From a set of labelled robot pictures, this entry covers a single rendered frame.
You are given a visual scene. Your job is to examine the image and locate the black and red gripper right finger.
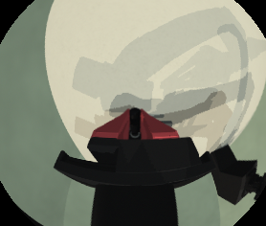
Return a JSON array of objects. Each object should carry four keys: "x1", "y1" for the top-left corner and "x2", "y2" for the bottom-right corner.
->
[{"x1": 141, "y1": 109, "x2": 180, "y2": 140}]

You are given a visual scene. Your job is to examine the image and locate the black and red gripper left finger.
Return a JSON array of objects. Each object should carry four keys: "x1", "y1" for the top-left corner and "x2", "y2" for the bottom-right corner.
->
[{"x1": 91, "y1": 109, "x2": 130, "y2": 139}]

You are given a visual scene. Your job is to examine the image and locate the grey bench vise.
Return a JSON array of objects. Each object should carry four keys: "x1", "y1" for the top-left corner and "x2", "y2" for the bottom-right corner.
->
[{"x1": 129, "y1": 107, "x2": 173, "y2": 139}]

